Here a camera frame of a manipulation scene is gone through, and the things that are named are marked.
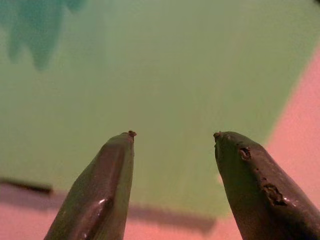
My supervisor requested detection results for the green mat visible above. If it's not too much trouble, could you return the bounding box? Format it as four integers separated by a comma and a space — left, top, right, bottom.
0, 0, 320, 222

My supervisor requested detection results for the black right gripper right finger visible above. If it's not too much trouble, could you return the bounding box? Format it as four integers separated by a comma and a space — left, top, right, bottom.
213, 130, 320, 240

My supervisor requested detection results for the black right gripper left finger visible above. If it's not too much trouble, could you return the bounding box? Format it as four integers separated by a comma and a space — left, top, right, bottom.
43, 130, 138, 240

